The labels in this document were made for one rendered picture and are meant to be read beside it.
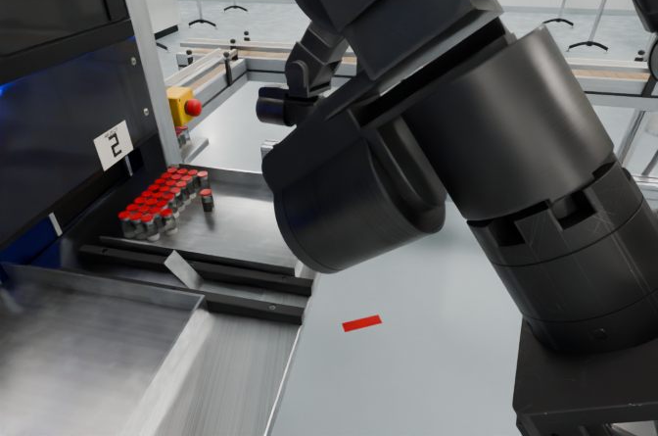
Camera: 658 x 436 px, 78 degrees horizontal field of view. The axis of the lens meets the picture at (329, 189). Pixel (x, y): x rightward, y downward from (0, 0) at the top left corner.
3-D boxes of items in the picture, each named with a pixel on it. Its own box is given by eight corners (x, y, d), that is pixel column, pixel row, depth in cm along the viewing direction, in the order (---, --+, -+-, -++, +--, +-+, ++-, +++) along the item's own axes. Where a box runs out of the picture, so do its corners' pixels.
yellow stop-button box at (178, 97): (155, 124, 96) (147, 95, 92) (170, 113, 102) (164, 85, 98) (184, 127, 95) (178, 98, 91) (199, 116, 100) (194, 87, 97)
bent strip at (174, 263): (170, 291, 63) (163, 263, 60) (180, 277, 65) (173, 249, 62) (258, 306, 61) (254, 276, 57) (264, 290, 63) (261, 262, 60)
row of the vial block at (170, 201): (144, 240, 73) (138, 219, 70) (194, 187, 87) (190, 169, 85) (156, 242, 72) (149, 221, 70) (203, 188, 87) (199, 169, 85)
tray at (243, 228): (105, 253, 70) (99, 236, 69) (182, 176, 92) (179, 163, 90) (296, 284, 64) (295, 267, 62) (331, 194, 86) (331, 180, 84)
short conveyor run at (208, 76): (151, 171, 101) (135, 111, 92) (96, 165, 104) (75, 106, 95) (252, 82, 157) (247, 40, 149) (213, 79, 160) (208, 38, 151)
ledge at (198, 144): (134, 161, 101) (132, 155, 100) (162, 138, 112) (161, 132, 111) (185, 167, 99) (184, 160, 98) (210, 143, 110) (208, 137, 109)
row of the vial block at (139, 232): (133, 239, 73) (126, 218, 71) (184, 186, 88) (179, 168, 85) (144, 241, 73) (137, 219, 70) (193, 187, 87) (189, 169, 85)
